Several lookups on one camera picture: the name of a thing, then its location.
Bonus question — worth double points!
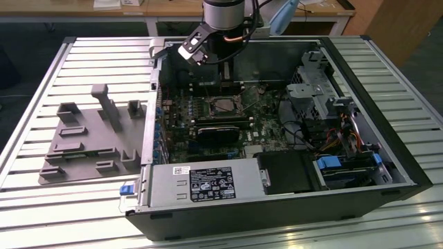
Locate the metal socket cover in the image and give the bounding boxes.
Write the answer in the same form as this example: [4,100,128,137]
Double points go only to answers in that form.
[237,85,267,105]

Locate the CPU socket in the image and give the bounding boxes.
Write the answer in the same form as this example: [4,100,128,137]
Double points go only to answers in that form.
[204,95,243,116]

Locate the black RAM slot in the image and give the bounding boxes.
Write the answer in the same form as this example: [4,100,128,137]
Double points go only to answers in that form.
[196,116,255,122]

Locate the black plastic drive cover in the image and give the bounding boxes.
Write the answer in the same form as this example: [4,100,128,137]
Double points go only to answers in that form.
[253,151,325,196]

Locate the wooden desk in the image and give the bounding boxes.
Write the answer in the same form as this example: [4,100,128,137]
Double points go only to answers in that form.
[0,0,149,24]
[144,0,356,37]

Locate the silver perforated drive cage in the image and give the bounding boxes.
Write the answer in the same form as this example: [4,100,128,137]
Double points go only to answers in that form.
[285,51,348,121]

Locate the green motherboard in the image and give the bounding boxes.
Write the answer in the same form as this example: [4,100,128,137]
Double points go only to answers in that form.
[156,84,288,166]

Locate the black Nvidia graphics card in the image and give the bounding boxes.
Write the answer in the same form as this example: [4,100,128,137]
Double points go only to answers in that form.
[196,125,240,144]

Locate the small silver heatsink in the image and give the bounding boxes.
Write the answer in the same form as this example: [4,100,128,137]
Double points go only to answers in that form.
[244,145,264,159]

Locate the wooden cabinet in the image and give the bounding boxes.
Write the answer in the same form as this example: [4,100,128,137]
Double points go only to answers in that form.
[344,0,443,67]

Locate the silver power supply unit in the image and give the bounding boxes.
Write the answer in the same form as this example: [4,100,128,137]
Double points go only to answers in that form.
[137,158,268,211]

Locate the hard disk in blue carrier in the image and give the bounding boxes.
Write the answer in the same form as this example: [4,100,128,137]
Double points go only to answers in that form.
[312,154,379,188]

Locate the grey parts rack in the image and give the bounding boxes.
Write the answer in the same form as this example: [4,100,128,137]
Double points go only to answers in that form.
[37,84,149,186]

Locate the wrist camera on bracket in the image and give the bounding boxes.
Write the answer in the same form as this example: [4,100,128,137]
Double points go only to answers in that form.
[177,23,215,67]

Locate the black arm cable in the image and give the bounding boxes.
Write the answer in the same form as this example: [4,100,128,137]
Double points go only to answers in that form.
[245,0,273,44]

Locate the coloured power wire bundle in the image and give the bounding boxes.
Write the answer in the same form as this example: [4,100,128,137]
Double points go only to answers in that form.
[321,111,364,157]

